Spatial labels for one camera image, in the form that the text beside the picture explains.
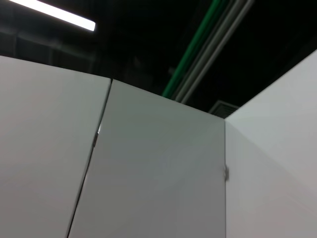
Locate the green ceiling pipe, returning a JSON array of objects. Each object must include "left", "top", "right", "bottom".
[{"left": 162, "top": 0, "right": 223, "bottom": 99}]

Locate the grey ceiling pipe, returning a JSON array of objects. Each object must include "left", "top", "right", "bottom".
[
  {"left": 180, "top": 0, "right": 256, "bottom": 104},
  {"left": 174, "top": 0, "right": 245, "bottom": 100}
]

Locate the ceiling air vent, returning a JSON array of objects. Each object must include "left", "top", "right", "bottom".
[{"left": 210, "top": 100, "right": 240, "bottom": 119}]

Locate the white ceiling light strip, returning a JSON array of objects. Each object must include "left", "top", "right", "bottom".
[{"left": 8, "top": 0, "right": 96, "bottom": 32}]

